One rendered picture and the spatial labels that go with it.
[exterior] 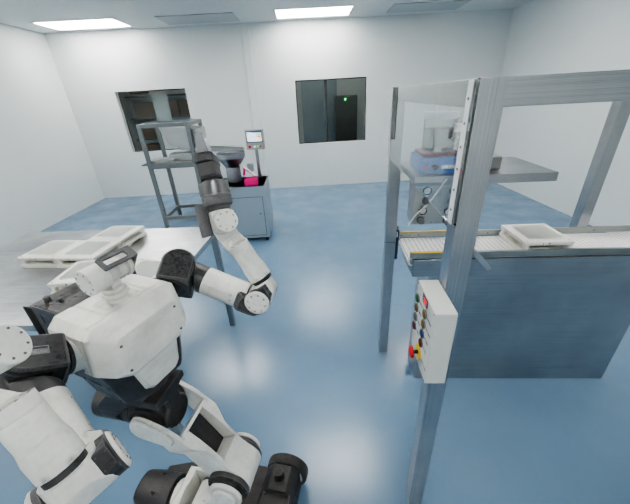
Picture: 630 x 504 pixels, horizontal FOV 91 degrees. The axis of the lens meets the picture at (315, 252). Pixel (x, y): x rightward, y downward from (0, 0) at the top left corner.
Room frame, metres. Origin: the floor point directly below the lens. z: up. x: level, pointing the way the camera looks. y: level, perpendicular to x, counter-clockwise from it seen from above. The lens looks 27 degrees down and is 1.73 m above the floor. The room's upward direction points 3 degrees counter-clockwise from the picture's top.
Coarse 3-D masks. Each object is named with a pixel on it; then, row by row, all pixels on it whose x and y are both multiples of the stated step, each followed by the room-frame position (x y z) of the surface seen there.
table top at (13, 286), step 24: (24, 240) 2.09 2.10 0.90; (48, 240) 2.06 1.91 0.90; (144, 240) 1.96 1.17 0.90; (168, 240) 1.94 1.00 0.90; (192, 240) 1.92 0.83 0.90; (0, 264) 1.71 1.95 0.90; (0, 288) 1.42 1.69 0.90; (24, 288) 1.41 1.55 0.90; (48, 288) 1.39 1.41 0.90; (0, 312) 1.20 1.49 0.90; (24, 312) 1.19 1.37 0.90
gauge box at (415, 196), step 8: (416, 192) 1.38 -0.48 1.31; (408, 200) 1.48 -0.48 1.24; (416, 200) 1.38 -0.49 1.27; (408, 208) 1.47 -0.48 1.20; (416, 208) 1.38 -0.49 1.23; (432, 208) 1.38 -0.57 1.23; (408, 216) 1.45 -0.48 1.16; (416, 216) 1.38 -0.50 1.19; (424, 216) 1.38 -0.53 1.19; (432, 216) 1.38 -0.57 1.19; (440, 216) 1.38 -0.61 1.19
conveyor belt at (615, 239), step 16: (400, 240) 1.67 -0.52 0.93; (416, 240) 1.64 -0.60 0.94; (432, 240) 1.63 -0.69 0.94; (480, 240) 1.59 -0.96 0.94; (496, 240) 1.58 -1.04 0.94; (576, 240) 1.53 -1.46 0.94; (592, 240) 1.51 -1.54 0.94; (608, 240) 1.50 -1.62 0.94; (624, 240) 1.49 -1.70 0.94; (512, 256) 1.40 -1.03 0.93; (528, 256) 1.39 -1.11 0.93
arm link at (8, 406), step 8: (0, 392) 0.35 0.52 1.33; (8, 392) 0.35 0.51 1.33; (16, 392) 0.36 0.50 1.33; (24, 392) 0.36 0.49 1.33; (32, 392) 0.34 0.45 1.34; (0, 400) 0.34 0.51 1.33; (8, 400) 0.34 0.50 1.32; (16, 400) 0.32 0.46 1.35; (24, 400) 0.32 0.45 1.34; (32, 400) 0.33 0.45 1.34; (40, 400) 0.34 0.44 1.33; (0, 408) 0.33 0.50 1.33; (8, 408) 0.31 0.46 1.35; (16, 408) 0.31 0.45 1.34; (24, 408) 0.32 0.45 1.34; (32, 408) 0.32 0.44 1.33; (0, 416) 0.30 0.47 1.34; (8, 416) 0.30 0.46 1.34; (16, 416) 0.30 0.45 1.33; (0, 424) 0.29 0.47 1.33; (8, 424) 0.30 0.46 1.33
